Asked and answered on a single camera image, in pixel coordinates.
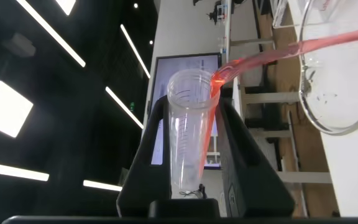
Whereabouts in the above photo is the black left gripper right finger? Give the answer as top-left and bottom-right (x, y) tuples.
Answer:
(215, 96), (295, 218)

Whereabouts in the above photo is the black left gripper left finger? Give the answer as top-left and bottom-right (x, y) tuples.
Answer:
(116, 95), (172, 218)

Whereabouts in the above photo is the red pigment test tube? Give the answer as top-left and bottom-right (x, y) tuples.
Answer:
(166, 68), (222, 200)

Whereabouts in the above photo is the clear glass beaker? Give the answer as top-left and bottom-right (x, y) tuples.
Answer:
(297, 0), (358, 136)

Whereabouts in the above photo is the linear ceiling light strip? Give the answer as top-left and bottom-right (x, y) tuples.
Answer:
(16, 0), (86, 68)
(83, 179), (123, 192)
(0, 161), (50, 182)
(105, 86), (145, 129)
(119, 24), (152, 79)

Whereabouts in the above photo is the white double office desk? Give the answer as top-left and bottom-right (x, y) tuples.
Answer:
(231, 77), (334, 184)

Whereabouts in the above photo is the white long office desk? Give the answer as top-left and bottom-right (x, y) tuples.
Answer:
(219, 0), (275, 63)

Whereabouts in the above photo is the square ceiling light panel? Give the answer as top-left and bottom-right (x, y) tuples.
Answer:
(54, 0), (77, 16)
(0, 80), (34, 139)

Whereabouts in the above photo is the grey ceiling box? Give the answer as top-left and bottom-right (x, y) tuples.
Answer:
(3, 32), (37, 59)

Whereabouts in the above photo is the large wall display screen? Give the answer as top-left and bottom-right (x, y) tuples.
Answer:
(147, 52), (224, 170)

